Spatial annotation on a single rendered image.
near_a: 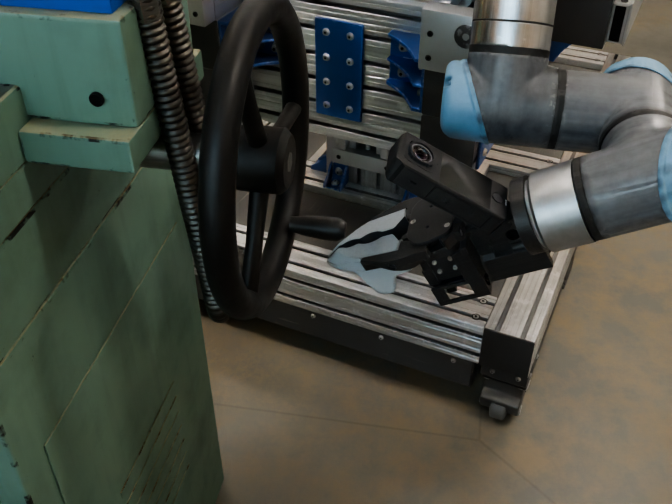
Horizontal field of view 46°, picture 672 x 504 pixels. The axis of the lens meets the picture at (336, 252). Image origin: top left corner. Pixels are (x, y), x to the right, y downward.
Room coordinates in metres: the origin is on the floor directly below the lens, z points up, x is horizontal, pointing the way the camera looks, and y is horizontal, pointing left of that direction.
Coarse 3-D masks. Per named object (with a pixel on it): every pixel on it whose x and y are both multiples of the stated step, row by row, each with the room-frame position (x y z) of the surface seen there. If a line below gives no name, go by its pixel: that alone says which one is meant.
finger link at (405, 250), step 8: (400, 248) 0.58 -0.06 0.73; (408, 248) 0.57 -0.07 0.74; (416, 248) 0.57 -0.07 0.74; (424, 248) 0.56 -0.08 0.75; (376, 256) 0.58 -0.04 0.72; (384, 256) 0.58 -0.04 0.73; (392, 256) 0.57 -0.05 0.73; (400, 256) 0.57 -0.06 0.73; (408, 256) 0.56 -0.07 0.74; (416, 256) 0.56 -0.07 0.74; (424, 256) 0.56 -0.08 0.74; (368, 264) 0.58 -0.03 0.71; (376, 264) 0.58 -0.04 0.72; (384, 264) 0.57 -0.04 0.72; (392, 264) 0.57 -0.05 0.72; (400, 264) 0.56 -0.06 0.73; (408, 264) 0.56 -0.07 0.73; (416, 264) 0.56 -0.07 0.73
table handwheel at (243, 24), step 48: (288, 0) 0.68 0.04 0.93; (240, 48) 0.55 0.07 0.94; (288, 48) 0.71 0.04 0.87; (240, 96) 0.52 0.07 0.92; (288, 96) 0.73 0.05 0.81; (240, 144) 0.60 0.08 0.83; (288, 144) 0.60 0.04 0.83; (288, 192) 0.69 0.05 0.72; (288, 240) 0.64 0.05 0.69; (240, 288) 0.48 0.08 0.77
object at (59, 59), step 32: (0, 32) 0.58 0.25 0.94; (32, 32) 0.57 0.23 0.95; (64, 32) 0.57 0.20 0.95; (96, 32) 0.56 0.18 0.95; (128, 32) 0.57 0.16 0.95; (0, 64) 0.58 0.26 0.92; (32, 64) 0.57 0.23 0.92; (64, 64) 0.57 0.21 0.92; (96, 64) 0.56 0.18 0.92; (128, 64) 0.56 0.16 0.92; (32, 96) 0.57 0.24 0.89; (64, 96) 0.57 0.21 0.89; (96, 96) 0.56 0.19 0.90; (128, 96) 0.56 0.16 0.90
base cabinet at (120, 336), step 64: (128, 192) 0.71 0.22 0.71; (128, 256) 0.69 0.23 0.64; (64, 320) 0.55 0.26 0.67; (128, 320) 0.65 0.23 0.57; (192, 320) 0.83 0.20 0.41; (0, 384) 0.44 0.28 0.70; (64, 384) 0.52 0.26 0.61; (128, 384) 0.62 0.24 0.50; (192, 384) 0.79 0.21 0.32; (0, 448) 0.43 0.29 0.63; (64, 448) 0.49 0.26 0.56; (128, 448) 0.59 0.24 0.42; (192, 448) 0.75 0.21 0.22
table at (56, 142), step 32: (0, 96) 0.56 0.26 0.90; (0, 128) 0.54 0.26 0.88; (32, 128) 0.56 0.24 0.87; (64, 128) 0.56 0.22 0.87; (96, 128) 0.56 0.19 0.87; (128, 128) 0.56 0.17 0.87; (160, 128) 0.60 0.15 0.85; (0, 160) 0.53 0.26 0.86; (32, 160) 0.55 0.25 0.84; (64, 160) 0.55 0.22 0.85; (96, 160) 0.54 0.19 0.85; (128, 160) 0.54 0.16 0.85
